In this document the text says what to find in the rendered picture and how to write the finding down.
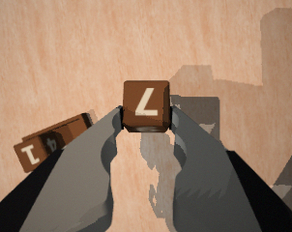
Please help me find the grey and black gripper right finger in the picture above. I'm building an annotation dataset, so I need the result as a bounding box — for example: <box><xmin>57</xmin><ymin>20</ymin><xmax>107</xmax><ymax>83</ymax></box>
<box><xmin>169</xmin><ymin>105</ymin><xmax>292</xmax><ymax>232</ymax></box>

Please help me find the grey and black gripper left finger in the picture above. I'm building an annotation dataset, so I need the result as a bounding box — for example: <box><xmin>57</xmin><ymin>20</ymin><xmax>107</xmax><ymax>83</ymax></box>
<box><xmin>0</xmin><ymin>105</ymin><xmax>124</xmax><ymax>232</ymax></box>

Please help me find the brown cube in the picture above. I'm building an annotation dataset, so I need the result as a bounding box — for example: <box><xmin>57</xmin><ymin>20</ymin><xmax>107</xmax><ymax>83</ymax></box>
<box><xmin>14</xmin><ymin>131</ymin><xmax>62</xmax><ymax>173</ymax></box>
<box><xmin>122</xmin><ymin>80</ymin><xmax>170</xmax><ymax>132</ymax></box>

